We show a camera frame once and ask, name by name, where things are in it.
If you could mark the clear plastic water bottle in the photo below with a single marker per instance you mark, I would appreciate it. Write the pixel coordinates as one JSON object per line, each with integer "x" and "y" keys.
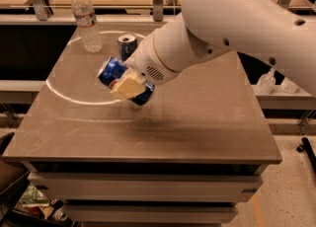
{"x": 85, "y": 17}

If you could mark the red bull can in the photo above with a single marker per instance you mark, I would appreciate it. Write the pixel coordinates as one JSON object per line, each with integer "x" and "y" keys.
{"x": 127, "y": 44}

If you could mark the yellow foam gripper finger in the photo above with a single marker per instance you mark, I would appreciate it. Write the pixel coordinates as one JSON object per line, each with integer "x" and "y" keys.
{"x": 129, "y": 85}

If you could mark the clear sanitizer bottle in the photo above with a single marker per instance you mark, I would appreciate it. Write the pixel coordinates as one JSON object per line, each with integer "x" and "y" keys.
{"x": 266, "y": 82}

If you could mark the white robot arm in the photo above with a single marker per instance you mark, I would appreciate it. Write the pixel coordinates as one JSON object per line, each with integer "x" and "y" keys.
{"x": 205, "y": 29}

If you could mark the black chair base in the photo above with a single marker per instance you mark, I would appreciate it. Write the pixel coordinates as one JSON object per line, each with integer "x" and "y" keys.
{"x": 305, "y": 146}

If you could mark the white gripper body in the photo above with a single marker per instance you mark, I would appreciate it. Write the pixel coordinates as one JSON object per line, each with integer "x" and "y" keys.
{"x": 147, "y": 62}

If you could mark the green snack bags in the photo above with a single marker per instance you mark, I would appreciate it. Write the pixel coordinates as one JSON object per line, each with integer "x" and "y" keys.
{"x": 35, "y": 203}

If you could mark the blue pepsi can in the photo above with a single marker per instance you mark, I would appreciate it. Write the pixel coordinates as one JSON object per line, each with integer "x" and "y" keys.
{"x": 112, "y": 70}

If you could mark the grey drawer cabinet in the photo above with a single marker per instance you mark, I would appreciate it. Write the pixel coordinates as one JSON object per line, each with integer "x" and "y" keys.
{"x": 148, "y": 194}

